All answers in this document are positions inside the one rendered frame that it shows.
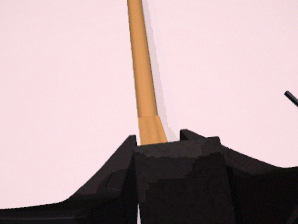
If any dark grey l-shaped bar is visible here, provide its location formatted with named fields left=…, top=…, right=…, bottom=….
left=283, top=91, right=298, bottom=107

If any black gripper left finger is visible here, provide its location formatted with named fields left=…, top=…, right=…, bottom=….
left=0, top=135, right=138, bottom=224

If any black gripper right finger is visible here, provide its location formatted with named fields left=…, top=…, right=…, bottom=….
left=221, top=144, right=298, bottom=224

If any long wooden-handled scraper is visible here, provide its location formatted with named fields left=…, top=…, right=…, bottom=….
left=126, top=0, right=237, bottom=224

